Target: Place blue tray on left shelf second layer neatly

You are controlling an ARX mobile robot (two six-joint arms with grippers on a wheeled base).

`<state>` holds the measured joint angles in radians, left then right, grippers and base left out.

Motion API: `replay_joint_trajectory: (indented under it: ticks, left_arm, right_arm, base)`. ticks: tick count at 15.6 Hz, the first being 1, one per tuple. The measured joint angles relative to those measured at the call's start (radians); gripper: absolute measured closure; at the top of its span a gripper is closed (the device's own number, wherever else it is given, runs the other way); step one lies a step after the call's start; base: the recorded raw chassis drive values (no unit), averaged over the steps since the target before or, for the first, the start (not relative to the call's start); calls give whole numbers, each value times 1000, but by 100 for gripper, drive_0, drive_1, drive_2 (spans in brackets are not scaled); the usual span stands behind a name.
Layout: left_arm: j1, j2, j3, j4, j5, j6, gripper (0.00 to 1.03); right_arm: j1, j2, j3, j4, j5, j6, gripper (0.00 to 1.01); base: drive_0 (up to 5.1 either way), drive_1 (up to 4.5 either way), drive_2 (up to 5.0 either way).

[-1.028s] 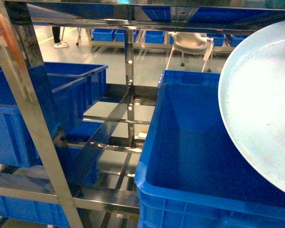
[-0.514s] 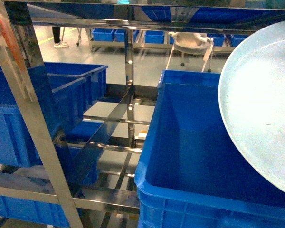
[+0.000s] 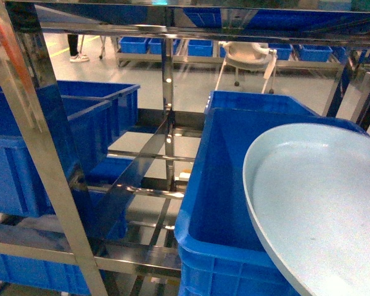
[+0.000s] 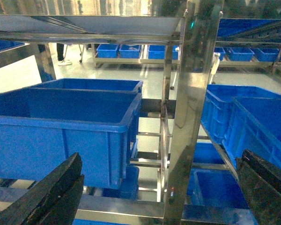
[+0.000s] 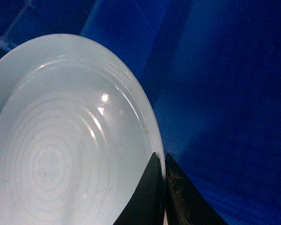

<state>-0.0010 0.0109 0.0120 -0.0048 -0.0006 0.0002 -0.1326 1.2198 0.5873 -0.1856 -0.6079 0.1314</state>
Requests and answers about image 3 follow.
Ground person legs with sneakers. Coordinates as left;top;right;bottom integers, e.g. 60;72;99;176
67;34;89;63

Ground light blue round tray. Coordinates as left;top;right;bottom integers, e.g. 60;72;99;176
242;123;370;295

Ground large blue crate under tray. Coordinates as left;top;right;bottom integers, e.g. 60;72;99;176
175;109;361;295

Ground white folding chair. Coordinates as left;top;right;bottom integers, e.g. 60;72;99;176
215;41;278;94

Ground stainless steel shelf rack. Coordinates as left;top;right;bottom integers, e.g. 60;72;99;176
0;1;370;295

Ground blue crate left front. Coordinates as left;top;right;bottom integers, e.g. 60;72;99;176
0;92;112;218

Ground blue crate left rear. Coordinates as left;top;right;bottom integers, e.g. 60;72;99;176
0;80;140;152

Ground blue crate behind large crate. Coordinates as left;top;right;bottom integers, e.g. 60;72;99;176
203;91;319;117

